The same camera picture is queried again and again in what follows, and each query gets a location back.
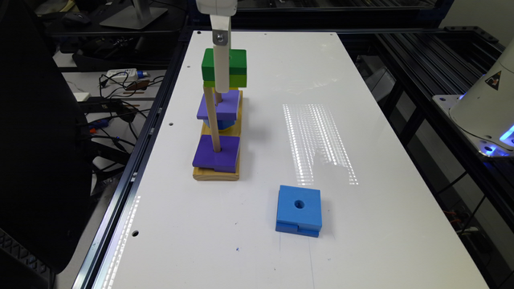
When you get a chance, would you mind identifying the blue square block with hole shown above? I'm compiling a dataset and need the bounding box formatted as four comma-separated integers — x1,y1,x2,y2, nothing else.
275,185,323,238

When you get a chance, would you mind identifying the near wooden peg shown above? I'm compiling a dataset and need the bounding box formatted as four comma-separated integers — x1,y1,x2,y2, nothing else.
203,87,221,153

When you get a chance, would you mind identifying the black aluminium frame rail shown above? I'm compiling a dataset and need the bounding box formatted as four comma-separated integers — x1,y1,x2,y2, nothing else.
71,26,194,289

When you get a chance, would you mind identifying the dark purple square block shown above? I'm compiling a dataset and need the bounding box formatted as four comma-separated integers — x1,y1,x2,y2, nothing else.
192,135,240,173

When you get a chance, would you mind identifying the blue block under purple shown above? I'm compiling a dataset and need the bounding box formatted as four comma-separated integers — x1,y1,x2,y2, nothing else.
203,120,236,132

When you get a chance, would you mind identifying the black cables bundle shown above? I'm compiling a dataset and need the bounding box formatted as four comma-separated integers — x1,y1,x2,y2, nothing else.
75,71,166,177

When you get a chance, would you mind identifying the green square block with hole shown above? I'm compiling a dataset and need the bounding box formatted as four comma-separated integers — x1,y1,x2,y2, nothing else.
202,48,247,88

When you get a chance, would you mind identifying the wooden peg base board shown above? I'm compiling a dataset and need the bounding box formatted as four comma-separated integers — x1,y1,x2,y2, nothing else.
193,91,243,181

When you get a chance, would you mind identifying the white power strip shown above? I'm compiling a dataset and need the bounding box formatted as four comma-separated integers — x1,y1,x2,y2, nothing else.
106,68,149,82

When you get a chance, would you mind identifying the black office chair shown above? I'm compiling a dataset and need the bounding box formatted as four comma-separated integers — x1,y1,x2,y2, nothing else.
1,1,92,288

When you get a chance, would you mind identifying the light purple square block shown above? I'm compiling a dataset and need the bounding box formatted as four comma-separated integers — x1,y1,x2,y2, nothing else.
196,90,240,120

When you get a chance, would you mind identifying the grey monitor stand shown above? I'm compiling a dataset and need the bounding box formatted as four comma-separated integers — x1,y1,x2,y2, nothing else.
100,0,168,30

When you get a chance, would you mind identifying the wooden peg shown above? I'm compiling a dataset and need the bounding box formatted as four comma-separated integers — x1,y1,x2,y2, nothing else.
214,92,222,105
203,87,221,153

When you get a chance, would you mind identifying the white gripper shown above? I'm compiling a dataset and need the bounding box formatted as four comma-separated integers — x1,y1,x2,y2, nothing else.
196,0,238,92

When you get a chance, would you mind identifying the middle wooden peg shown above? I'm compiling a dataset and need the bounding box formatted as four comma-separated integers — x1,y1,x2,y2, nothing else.
214,92,222,105

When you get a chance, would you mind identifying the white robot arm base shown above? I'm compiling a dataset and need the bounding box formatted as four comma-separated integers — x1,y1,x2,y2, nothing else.
432,43,513,157

